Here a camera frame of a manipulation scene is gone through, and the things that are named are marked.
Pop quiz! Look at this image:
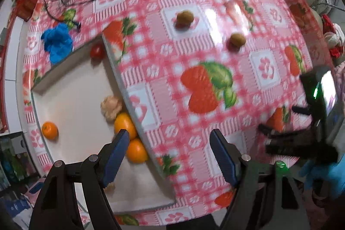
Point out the blue glove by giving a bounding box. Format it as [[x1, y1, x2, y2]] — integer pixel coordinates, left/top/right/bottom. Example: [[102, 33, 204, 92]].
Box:
[[40, 23, 74, 63]]

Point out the red tomato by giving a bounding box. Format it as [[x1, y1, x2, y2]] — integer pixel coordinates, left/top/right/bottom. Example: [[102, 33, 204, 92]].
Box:
[[90, 45, 105, 60]]

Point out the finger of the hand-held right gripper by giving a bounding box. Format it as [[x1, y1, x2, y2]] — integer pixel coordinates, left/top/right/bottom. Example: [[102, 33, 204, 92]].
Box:
[[259, 124, 325, 159], [292, 106, 313, 115]]

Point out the brown kiwi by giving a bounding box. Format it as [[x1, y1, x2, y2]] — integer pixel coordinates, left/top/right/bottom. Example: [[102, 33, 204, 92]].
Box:
[[176, 10, 194, 25], [229, 33, 246, 47]]

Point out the person's right hand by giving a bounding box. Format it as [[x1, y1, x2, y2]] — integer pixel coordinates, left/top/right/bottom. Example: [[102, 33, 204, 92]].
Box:
[[299, 155, 345, 190]]

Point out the orange mandarin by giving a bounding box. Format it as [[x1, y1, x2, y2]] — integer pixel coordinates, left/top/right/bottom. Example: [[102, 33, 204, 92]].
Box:
[[126, 138, 149, 164], [114, 112, 138, 140], [42, 121, 59, 139]]

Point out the white tray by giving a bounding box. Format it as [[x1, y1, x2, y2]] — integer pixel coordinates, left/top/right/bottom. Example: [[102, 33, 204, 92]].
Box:
[[31, 40, 176, 213]]

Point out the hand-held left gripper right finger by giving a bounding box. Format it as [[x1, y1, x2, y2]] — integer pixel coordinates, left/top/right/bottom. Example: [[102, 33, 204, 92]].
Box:
[[210, 129, 310, 230]]

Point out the pink checked tablecloth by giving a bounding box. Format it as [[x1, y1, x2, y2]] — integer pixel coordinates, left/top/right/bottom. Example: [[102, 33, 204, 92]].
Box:
[[8, 0, 335, 226]]

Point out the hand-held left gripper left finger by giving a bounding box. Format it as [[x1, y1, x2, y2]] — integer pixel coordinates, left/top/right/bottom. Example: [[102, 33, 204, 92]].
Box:
[[28, 129, 130, 230]]

